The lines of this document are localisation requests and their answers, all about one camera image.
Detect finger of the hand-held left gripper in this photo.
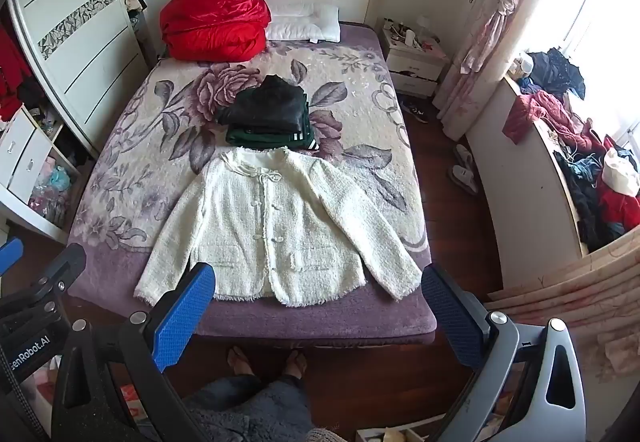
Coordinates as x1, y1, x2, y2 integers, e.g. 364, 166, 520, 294
0, 237, 25, 279
0, 243, 87, 319

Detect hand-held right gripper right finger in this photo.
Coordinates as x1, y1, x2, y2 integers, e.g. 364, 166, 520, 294
421, 263, 587, 442

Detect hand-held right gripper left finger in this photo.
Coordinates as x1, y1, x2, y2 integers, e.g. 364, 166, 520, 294
50, 262, 217, 442

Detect white tweed jacket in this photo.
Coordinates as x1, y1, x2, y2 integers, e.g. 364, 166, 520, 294
133, 148, 423, 308

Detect mixed clothes pile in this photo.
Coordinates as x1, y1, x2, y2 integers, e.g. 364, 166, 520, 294
551, 122, 640, 254

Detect hanging red clothes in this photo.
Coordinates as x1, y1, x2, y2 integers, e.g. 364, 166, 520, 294
0, 24, 32, 121

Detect dark blue clothes heap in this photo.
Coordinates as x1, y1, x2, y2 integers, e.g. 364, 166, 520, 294
516, 48, 587, 99

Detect person's foot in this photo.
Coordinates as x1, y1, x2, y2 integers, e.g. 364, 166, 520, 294
281, 349, 309, 380
227, 345, 257, 379

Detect white drawer unit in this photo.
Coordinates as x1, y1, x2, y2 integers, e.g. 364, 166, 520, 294
0, 103, 85, 244

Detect person's grey fleece legs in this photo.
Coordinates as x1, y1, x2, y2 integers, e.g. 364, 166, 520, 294
181, 373, 314, 442

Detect open cardboard box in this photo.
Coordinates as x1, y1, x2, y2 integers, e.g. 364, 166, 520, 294
355, 413, 452, 442

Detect pink floral draped fabric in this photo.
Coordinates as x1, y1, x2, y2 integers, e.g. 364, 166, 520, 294
481, 239, 640, 380

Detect folded green striped garment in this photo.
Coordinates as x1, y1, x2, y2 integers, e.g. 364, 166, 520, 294
225, 114, 321, 152

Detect dark sneakers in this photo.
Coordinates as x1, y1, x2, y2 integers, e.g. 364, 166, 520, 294
400, 97, 431, 124

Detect white sliding wardrobe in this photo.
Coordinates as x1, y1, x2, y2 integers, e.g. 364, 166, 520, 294
7, 0, 157, 159

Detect dark red garment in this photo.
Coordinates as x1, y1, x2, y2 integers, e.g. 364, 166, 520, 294
502, 90, 577, 144

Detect white cloth hat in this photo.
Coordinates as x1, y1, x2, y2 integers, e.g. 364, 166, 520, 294
601, 147, 640, 197

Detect folded black garment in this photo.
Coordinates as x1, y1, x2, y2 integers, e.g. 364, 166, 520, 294
216, 74, 310, 129

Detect white nightstand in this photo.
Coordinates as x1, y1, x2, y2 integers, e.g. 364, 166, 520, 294
377, 24, 449, 99

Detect red quilt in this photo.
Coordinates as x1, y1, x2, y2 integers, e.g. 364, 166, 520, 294
160, 0, 272, 64

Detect pink tied curtain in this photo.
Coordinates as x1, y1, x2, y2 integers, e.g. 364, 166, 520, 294
432, 0, 572, 141

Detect white pillow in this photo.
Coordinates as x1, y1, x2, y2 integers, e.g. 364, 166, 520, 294
265, 2, 342, 44

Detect black braided cable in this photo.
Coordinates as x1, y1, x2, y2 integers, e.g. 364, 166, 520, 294
0, 364, 28, 442

